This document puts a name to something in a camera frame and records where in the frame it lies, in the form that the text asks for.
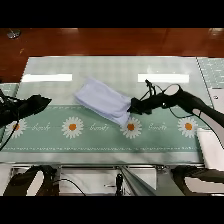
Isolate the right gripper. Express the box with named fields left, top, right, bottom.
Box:
left=127, top=94, right=165, bottom=116

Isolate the light blue shirt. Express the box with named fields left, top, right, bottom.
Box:
left=73, top=77, right=132, bottom=127

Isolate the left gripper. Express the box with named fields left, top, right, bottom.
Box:
left=17, top=94, right=53, bottom=118

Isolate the black cable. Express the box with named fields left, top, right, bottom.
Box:
left=0, top=111, right=20, bottom=152
left=165, top=105, right=202, bottom=120
left=53, top=177, right=88, bottom=197

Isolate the silver frame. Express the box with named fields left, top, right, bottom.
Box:
left=0, top=161, right=224, bottom=197

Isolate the white garment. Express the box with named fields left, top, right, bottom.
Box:
left=195, top=127, right=224, bottom=172

